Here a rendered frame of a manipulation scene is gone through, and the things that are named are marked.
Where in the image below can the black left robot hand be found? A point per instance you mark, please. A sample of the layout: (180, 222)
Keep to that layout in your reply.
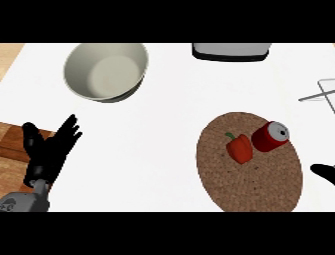
(47, 151)

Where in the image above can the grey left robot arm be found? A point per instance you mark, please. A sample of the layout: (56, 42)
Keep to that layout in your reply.
(23, 201)

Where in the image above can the brown round woven placemat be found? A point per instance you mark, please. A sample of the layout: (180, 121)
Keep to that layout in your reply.
(248, 172)

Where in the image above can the red can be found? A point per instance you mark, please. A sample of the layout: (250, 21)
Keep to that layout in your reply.
(269, 136)

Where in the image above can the wooden checkered cutting board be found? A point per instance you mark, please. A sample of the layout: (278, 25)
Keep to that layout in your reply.
(6, 162)

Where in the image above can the red bell pepper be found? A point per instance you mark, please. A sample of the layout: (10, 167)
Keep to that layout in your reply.
(241, 149)

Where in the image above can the pale grey bowl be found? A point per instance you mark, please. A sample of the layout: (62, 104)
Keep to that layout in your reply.
(105, 71)

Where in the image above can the grey and black appliance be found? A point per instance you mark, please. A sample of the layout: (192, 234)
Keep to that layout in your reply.
(230, 51)

